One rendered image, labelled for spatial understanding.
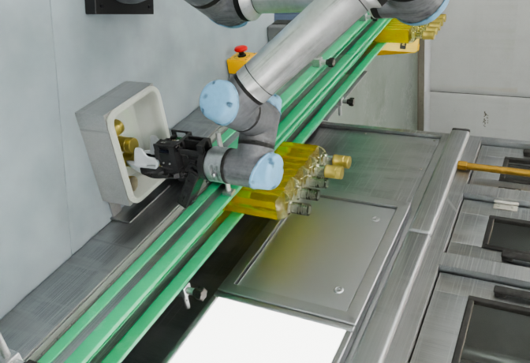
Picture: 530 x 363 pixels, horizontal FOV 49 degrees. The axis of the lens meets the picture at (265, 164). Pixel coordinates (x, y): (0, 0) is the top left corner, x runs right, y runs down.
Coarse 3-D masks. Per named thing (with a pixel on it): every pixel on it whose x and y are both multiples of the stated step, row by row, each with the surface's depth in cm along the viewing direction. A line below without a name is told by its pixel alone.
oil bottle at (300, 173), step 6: (288, 168) 149; (294, 168) 148; (300, 168) 148; (306, 168) 148; (288, 174) 146; (294, 174) 146; (300, 174) 146; (306, 174) 146; (300, 180) 145; (306, 180) 146; (306, 186) 147
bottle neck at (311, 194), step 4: (300, 188) 142; (304, 188) 142; (308, 188) 142; (300, 192) 141; (304, 192) 141; (308, 192) 140; (312, 192) 140; (316, 192) 140; (300, 196) 142; (304, 196) 141; (308, 196) 141; (312, 196) 140; (316, 196) 140; (316, 200) 141
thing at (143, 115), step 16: (144, 96) 130; (160, 96) 129; (112, 112) 116; (128, 112) 131; (144, 112) 132; (160, 112) 130; (112, 128) 116; (128, 128) 131; (144, 128) 134; (160, 128) 133; (144, 144) 137; (128, 176) 123; (144, 176) 134; (128, 192) 124; (144, 192) 129
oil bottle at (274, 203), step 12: (240, 192) 142; (252, 192) 142; (264, 192) 141; (276, 192) 140; (228, 204) 144; (240, 204) 142; (252, 204) 140; (264, 204) 138; (276, 204) 137; (288, 204) 138; (264, 216) 140; (276, 216) 139
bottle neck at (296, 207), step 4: (292, 204) 137; (296, 204) 137; (300, 204) 137; (304, 204) 136; (308, 204) 136; (292, 208) 137; (296, 208) 137; (300, 208) 136; (304, 208) 136; (308, 208) 138; (292, 212) 138; (296, 212) 137; (300, 212) 136; (304, 212) 136; (308, 212) 138
